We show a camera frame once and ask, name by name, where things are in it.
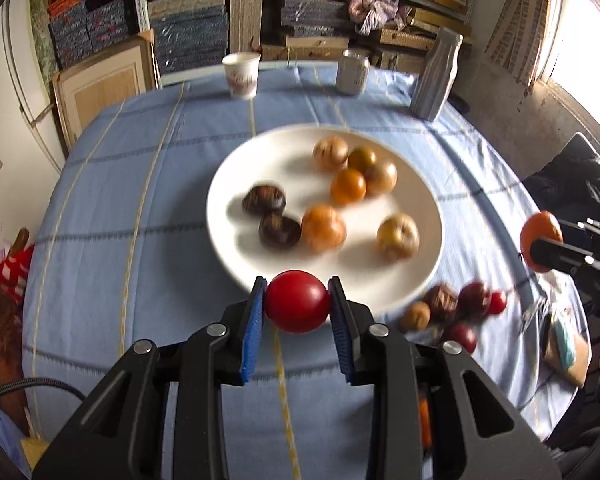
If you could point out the light blue soft item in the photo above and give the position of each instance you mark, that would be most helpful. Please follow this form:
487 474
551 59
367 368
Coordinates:
564 345

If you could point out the black jacket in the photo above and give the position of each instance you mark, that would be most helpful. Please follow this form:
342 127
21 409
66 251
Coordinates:
580 180

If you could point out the tan speckled pear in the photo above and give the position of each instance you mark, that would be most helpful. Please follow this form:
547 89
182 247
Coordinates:
330 152
382 178

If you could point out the smooth yellow-orange citrus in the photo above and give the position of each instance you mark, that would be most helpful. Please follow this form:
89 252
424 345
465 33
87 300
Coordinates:
348 186
364 157

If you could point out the red white patterned cloth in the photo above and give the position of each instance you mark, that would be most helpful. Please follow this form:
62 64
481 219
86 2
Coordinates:
10 272

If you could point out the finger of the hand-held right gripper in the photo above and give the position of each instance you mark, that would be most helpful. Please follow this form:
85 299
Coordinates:
560 256
597 232

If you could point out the silver metal bottle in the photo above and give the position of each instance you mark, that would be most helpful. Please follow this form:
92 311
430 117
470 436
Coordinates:
437 75

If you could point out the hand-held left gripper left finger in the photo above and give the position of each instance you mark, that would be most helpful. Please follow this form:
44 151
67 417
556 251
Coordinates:
252 330

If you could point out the red cherry tomato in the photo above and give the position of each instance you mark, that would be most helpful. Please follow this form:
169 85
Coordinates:
296 302
498 302

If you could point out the yellow plastic object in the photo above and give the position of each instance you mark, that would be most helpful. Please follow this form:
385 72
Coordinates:
34 455

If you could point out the spotted yellow-orange fruit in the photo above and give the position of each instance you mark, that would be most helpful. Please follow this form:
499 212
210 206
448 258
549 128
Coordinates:
398 236

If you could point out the white ceramic plate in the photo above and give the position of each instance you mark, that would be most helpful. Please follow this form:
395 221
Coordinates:
280 165

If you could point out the small tan round fruit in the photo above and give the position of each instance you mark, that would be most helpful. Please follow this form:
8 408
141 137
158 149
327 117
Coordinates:
415 316

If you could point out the blue checked tablecloth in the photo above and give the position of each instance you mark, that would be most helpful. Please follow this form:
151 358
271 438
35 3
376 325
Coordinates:
130 210

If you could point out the green marbled board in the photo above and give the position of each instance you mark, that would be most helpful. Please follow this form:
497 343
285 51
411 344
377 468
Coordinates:
42 30

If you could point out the dark water chestnut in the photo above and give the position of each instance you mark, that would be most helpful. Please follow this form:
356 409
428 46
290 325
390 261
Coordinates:
279 230
440 301
264 199

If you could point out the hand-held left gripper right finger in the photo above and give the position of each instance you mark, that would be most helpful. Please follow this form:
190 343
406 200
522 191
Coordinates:
341 330

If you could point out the pink cloth bundle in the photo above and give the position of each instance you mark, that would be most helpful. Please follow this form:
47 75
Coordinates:
375 10

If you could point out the purple cloth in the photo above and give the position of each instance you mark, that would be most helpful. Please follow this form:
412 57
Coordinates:
0 425

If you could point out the orange tangerine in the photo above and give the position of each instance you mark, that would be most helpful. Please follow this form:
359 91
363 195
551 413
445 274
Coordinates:
323 228
540 230

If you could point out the bright window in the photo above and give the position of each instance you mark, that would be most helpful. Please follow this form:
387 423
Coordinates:
590 35

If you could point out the white drink can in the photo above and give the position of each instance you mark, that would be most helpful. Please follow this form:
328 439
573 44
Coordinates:
352 72

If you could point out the wooden picture frame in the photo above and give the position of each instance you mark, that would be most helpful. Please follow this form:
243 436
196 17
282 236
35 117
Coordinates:
105 85

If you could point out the white paper cup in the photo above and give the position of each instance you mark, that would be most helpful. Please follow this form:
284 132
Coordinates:
241 75

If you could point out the dark red plum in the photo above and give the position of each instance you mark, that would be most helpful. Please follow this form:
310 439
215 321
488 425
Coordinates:
474 300
460 338

